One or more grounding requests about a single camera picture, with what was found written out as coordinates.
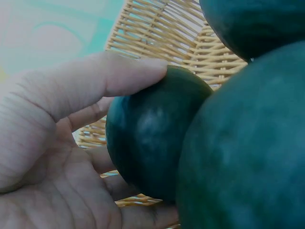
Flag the woven wicker basket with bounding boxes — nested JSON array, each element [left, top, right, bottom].
[[72, 0, 248, 229]]

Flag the dark green round fruit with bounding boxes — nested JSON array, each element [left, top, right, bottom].
[[199, 0, 305, 62], [105, 65, 214, 204], [175, 41, 305, 229]]

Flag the person's left hand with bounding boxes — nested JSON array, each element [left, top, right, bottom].
[[0, 52, 180, 229]]

